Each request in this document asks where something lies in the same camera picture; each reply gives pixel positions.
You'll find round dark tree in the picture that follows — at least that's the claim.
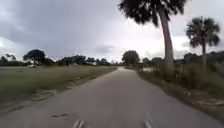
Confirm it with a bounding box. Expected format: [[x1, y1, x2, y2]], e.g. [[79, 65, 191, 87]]
[[121, 49, 141, 69]]

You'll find grey asphalt path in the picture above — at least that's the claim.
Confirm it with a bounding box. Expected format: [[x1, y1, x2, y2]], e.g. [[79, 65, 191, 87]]
[[0, 66, 224, 128]]

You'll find distant row of trees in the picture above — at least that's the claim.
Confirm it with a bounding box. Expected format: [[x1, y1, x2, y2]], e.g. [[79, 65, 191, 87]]
[[0, 48, 116, 68]]

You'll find tall palm tree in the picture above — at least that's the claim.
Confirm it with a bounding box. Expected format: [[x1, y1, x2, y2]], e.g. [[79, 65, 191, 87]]
[[117, 0, 188, 73]]

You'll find robot's own part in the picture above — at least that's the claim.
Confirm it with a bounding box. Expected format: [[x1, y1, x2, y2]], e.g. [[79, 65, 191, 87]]
[[144, 118, 158, 128], [72, 118, 86, 128]]

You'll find dry grass field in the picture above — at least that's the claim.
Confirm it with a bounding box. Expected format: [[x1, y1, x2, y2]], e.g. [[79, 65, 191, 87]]
[[0, 65, 118, 111]]

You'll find grass verge with bushes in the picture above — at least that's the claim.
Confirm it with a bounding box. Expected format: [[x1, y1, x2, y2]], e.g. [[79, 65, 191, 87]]
[[134, 61, 224, 118]]

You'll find short palm tree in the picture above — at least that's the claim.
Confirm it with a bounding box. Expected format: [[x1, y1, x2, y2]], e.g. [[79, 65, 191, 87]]
[[185, 16, 221, 66]]

